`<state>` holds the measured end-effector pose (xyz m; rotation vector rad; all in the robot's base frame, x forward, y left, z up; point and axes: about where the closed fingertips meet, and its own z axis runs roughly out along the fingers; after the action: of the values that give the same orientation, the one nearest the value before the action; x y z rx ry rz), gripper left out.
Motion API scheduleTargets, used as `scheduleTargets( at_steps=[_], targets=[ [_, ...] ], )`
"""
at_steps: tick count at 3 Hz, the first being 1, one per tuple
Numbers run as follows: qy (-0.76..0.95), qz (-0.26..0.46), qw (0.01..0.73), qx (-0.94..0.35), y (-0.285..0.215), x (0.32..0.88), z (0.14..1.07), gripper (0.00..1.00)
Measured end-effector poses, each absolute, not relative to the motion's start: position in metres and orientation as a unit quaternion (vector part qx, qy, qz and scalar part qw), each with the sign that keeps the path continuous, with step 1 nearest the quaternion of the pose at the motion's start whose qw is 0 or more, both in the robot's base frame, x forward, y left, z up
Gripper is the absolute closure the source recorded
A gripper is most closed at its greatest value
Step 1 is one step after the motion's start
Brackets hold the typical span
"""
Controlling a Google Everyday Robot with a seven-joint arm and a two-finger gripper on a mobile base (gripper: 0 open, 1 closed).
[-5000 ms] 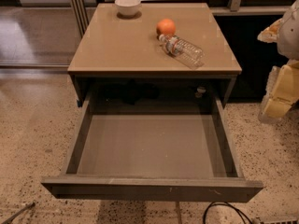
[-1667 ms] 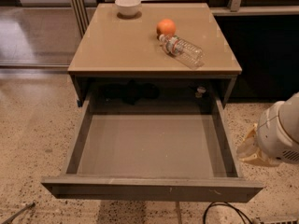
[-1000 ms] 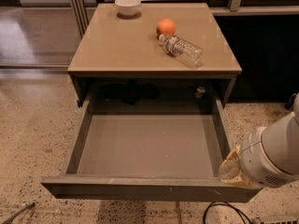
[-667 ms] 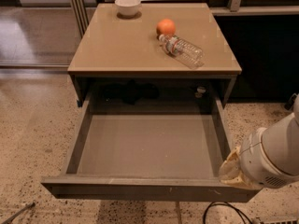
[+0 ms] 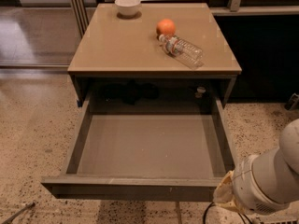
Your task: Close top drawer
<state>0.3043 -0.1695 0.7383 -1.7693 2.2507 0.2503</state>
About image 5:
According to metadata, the orange fruit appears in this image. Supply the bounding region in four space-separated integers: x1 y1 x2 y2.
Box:
156 19 176 35

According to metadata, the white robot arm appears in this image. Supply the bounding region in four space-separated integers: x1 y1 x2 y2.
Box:
213 119 299 215

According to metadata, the tan drawer cabinet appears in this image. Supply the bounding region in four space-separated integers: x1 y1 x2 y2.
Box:
68 3 241 103

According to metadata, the black floor cable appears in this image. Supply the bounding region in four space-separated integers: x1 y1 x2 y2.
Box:
202 202 254 224

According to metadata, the grey box at bottom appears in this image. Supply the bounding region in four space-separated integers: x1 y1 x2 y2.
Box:
252 216 299 224

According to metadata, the grey metal floor rod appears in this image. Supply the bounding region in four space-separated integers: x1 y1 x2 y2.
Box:
1 203 36 224

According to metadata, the clear plastic water bottle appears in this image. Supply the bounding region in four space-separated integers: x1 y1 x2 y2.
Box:
158 35 204 70

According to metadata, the dark object on floor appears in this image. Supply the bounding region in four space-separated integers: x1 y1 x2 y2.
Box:
284 93 299 110

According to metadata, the white ceramic bowl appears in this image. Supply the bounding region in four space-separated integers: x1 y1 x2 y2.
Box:
115 0 141 17

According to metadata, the grey top drawer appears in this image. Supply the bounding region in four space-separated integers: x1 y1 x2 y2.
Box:
42 89 237 202

